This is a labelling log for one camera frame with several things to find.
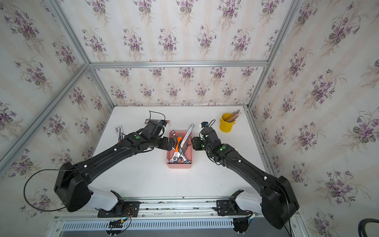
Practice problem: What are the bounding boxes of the aluminium mounting rail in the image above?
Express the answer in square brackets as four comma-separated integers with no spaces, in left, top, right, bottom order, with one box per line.
[53,197,300,221]

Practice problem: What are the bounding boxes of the red rectangular carton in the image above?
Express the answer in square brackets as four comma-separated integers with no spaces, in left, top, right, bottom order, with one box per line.
[145,118,171,126]

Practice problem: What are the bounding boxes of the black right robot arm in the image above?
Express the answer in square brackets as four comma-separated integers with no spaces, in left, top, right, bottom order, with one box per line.
[191,127,300,229]

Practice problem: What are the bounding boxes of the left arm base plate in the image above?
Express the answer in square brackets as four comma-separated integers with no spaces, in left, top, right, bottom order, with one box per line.
[97,201,140,218]

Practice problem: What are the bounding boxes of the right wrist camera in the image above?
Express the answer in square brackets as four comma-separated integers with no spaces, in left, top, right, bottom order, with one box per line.
[201,121,209,128]

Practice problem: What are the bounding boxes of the pink plastic storage box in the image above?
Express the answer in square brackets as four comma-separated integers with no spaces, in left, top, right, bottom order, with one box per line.
[166,130,193,169]

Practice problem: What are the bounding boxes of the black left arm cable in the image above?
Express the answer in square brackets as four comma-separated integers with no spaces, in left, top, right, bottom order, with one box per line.
[23,168,69,212]

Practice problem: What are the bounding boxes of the coloured pencils bundle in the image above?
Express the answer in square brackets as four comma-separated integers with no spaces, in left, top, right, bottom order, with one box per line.
[224,110,240,122]

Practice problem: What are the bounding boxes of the yellow pencil cup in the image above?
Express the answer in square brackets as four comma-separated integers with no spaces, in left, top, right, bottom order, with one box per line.
[219,113,235,133]

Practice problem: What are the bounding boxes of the large silver adjustable wrench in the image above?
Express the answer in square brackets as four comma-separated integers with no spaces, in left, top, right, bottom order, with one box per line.
[179,123,194,155]

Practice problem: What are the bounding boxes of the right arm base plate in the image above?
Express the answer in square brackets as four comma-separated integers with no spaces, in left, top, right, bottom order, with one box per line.
[215,199,254,216]

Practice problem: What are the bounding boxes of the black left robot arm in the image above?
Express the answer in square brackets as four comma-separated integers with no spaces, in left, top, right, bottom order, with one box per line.
[54,120,177,213]

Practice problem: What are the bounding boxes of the orange handled adjustable wrench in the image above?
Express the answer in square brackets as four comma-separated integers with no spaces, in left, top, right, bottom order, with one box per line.
[170,134,183,164]

